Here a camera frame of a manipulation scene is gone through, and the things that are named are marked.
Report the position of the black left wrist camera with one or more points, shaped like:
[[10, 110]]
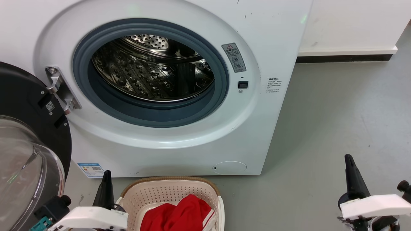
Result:
[[53, 207]]

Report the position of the cream plastic laundry basket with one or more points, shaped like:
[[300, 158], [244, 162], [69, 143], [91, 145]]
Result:
[[154, 192]]

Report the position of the round white filter cover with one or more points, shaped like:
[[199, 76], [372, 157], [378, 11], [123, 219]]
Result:
[[229, 167]]

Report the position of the white front-load washing machine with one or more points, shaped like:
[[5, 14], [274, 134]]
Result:
[[192, 150]]

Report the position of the black baseboard strip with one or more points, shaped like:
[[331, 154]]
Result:
[[343, 59]]

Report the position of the red garment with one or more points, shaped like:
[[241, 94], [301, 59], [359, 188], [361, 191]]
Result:
[[179, 215]]

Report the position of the grey rubber door gasket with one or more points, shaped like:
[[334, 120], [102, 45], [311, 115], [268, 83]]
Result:
[[144, 116]]

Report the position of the stainless steel washing machine drum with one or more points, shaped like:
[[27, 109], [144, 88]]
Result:
[[138, 73]]

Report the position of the white wall ledge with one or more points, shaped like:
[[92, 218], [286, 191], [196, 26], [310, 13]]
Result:
[[346, 51]]

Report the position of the small printed text sticker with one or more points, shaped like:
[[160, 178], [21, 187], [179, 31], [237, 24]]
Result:
[[274, 85]]

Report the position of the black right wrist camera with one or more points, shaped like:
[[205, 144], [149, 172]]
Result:
[[404, 189]]

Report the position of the silver metal door hinge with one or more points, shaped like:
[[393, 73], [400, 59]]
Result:
[[61, 89]]

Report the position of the blue white energy label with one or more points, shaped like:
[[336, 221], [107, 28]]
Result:
[[91, 170]]

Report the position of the black washer door with glass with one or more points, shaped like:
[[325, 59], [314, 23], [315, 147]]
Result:
[[25, 93]]

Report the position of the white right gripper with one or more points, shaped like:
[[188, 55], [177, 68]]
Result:
[[375, 207]]

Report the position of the white QR code sticker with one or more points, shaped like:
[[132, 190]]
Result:
[[50, 106]]

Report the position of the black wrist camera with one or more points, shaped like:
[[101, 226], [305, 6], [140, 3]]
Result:
[[404, 189], [53, 207]]

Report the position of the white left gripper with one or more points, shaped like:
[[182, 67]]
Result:
[[93, 219]]

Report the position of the grey warning sticker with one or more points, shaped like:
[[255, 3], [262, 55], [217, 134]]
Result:
[[234, 57]]

